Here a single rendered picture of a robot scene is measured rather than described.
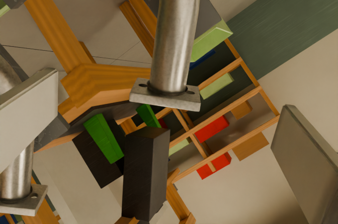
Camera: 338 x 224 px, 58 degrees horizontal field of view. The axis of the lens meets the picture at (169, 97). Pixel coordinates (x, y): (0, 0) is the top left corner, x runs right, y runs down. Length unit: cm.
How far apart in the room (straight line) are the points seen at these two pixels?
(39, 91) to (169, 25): 10
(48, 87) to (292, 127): 13
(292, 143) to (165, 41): 12
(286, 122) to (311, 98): 590
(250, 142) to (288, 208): 159
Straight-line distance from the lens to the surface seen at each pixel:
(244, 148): 561
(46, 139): 35
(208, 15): 27
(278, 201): 646
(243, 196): 644
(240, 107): 550
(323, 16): 618
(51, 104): 18
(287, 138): 17
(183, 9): 22
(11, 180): 32
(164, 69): 23
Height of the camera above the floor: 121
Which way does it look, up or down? 6 degrees down
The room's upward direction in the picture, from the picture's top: 147 degrees clockwise
